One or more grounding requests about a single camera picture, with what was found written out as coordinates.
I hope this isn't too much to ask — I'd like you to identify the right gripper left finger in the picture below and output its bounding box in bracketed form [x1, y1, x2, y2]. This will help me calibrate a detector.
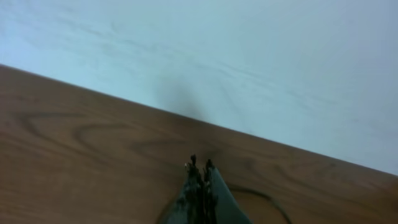
[157, 154, 205, 224]

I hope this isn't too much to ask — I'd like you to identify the black USB cable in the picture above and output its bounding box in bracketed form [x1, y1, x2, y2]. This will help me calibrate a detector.
[228, 185, 293, 224]

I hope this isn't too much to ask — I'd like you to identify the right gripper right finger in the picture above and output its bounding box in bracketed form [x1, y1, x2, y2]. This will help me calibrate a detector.
[204, 159, 252, 224]

